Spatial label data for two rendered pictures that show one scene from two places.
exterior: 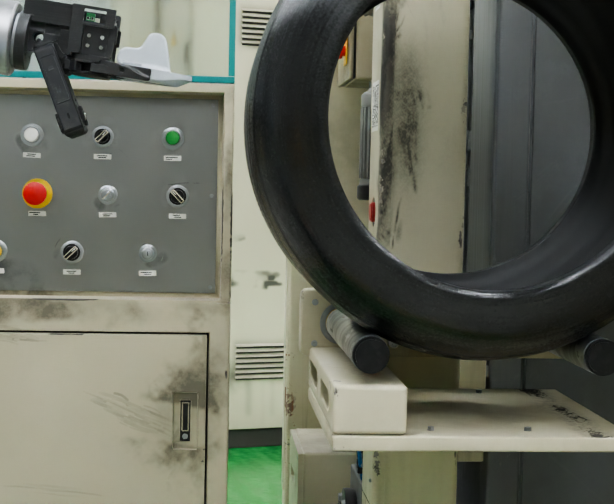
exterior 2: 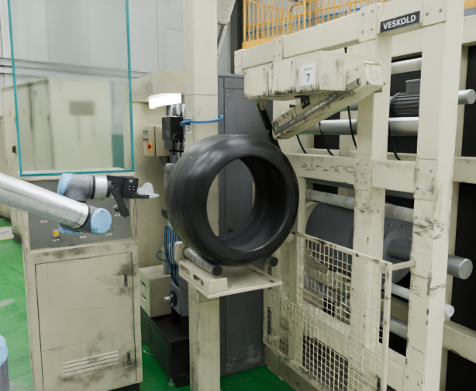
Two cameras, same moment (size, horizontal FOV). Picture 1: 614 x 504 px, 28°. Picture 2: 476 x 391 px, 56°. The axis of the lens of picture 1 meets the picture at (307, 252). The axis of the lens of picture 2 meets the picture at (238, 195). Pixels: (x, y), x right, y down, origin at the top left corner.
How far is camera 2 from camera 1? 0.72 m
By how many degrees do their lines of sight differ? 24
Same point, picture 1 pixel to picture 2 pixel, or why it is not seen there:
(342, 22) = (209, 181)
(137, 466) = (111, 296)
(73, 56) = (125, 193)
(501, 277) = (235, 235)
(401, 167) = not seen: hidden behind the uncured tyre
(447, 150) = (213, 197)
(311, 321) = (179, 252)
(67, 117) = (124, 212)
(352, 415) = (213, 288)
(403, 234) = not seen: hidden behind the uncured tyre
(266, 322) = not seen: hidden behind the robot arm
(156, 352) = (115, 260)
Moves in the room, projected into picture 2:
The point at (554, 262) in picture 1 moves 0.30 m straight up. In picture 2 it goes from (248, 230) to (248, 169)
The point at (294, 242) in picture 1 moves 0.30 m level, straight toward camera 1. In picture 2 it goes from (195, 242) to (223, 261)
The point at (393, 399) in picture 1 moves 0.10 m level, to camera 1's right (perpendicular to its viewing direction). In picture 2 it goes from (223, 282) to (245, 278)
